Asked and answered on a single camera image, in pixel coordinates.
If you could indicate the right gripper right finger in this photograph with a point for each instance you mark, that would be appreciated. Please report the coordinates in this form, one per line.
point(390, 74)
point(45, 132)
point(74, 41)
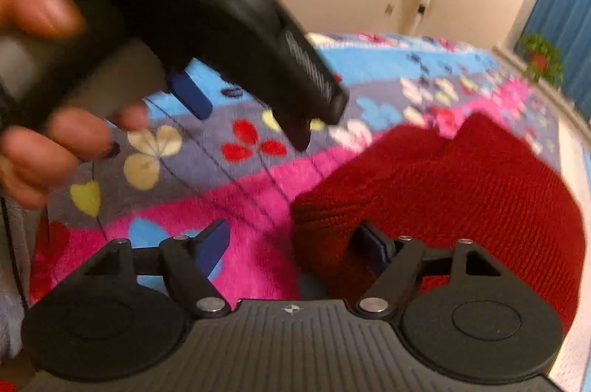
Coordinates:
point(400, 265)

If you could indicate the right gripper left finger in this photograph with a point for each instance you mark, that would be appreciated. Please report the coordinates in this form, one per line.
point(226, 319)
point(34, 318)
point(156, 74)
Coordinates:
point(166, 281)

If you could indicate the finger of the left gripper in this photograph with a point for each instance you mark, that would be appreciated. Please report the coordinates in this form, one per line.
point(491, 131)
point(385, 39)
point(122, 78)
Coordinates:
point(186, 91)

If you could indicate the red knit sweater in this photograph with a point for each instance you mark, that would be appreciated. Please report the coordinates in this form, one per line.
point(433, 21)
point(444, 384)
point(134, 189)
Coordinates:
point(484, 184)

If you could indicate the person's left hand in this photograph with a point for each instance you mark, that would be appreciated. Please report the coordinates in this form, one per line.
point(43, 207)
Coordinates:
point(51, 120)

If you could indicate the colourful floral fleece blanket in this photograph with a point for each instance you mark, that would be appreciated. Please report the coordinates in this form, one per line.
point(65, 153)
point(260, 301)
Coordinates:
point(181, 173)

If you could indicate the white windowsill ledge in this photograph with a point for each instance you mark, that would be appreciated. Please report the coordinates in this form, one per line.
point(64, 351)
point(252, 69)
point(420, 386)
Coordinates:
point(565, 105)

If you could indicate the green potted plant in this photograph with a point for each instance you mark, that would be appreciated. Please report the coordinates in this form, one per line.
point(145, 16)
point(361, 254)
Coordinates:
point(543, 58)

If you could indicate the blue curtain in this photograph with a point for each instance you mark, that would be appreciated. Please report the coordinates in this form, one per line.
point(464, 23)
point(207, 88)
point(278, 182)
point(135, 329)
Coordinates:
point(566, 24)

